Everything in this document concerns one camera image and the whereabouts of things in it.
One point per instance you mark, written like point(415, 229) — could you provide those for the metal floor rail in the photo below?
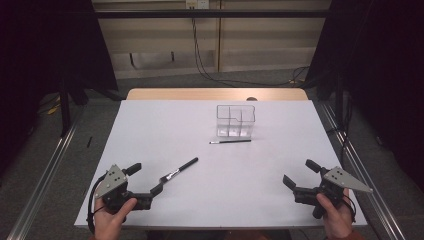
point(43, 186)
point(366, 173)

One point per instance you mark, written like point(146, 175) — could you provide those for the black horizontal bar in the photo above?
point(166, 13)

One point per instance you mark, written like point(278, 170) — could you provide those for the black stand post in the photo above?
point(64, 113)

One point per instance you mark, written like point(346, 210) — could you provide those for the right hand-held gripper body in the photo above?
point(336, 180)

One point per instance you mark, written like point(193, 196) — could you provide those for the person's right hand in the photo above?
point(338, 218)

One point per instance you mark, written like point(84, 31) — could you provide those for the white wall socket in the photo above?
point(197, 4)

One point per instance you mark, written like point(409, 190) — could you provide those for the white table sheet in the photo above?
point(206, 200)

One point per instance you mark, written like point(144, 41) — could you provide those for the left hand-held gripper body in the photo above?
point(113, 180)

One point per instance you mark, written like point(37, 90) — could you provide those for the thin black makeup brush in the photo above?
point(236, 141)

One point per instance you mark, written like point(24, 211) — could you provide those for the person's left hand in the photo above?
point(110, 223)

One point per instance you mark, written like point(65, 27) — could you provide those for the clear acrylic organizer box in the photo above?
point(230, 126)

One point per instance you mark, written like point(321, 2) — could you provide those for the black curtain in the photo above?
point(40, 50)
point(383, 66)

